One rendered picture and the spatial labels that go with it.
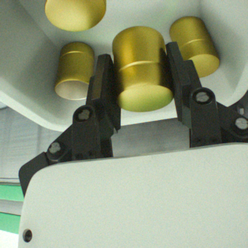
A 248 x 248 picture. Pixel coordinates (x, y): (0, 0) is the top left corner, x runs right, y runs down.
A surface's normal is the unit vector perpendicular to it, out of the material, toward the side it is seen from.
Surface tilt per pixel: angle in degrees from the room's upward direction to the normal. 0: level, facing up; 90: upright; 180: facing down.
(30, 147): 90
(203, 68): 0
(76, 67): 90
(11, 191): 90
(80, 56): 90
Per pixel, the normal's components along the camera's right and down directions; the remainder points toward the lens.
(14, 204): -0.25, -0.34
